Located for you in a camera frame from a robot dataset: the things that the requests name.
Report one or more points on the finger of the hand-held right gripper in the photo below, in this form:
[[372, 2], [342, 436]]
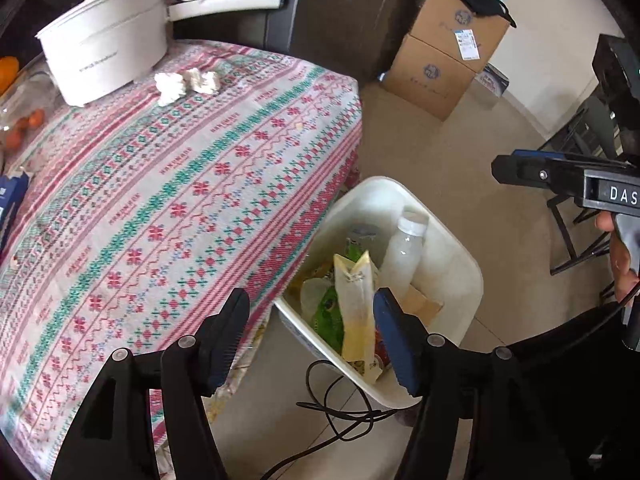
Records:
[[542, 175]]

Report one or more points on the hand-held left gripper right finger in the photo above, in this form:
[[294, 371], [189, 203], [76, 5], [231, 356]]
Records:
[[395, 340]]

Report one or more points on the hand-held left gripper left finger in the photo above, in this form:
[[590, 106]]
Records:
[[227, 355]]

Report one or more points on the red drink can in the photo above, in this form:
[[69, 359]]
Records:
[[382, 352]]

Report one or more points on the yellow wrapper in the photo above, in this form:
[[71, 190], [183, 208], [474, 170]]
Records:
[[355, 310]]

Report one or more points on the green snack packet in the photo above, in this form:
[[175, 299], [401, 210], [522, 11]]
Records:
[[327, 315]]

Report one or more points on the white plastic bottle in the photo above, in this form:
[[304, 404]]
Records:
[[400, 260]]

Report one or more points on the white plastic bin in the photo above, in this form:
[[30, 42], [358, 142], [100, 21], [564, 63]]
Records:
[[450, 270]]

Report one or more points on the clear plastic cup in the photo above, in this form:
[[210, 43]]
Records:
[[312, 297]]

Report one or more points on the person's right hand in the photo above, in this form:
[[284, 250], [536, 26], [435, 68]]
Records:
[[620, 260]]

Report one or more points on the pink floral cloth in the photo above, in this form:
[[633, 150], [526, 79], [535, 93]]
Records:
[[252, 345]]

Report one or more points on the brown cardboard piece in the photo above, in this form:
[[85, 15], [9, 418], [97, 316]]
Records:
[[422, 307]]

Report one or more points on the black metal chair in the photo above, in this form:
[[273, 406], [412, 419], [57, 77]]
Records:
[[590, 130]]

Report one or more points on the printed carton box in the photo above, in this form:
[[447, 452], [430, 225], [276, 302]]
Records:
[[492, 85]]

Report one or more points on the brown cardboard box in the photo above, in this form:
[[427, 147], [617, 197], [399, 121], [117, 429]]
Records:
[[430, 80], [450, 20]]

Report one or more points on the patterned red green tablecloth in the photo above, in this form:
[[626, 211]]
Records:
[[175, 185]]

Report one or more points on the person's black clothing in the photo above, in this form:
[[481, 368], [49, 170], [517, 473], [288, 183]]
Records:
[[590, 410]]

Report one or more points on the dark grey refrigerator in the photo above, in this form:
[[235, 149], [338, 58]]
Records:
[[340, 15]]

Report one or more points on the blue carton box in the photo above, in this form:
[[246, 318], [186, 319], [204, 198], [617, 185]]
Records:
[[12, 200]]

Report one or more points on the crumpled white tissue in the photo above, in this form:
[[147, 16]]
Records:
[[170, 87], [202, 81]]

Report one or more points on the small red tomato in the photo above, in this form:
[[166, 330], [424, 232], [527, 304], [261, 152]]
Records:
[[14, 137], [35, 119]]

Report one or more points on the clear glass bowl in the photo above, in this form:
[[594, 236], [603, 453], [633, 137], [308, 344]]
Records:
[[30, 90]]

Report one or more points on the white electric cooking pot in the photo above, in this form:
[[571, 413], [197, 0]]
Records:
[[100, 45]]

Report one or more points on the orange fruit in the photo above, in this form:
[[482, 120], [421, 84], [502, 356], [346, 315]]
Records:
[[7, 72]]

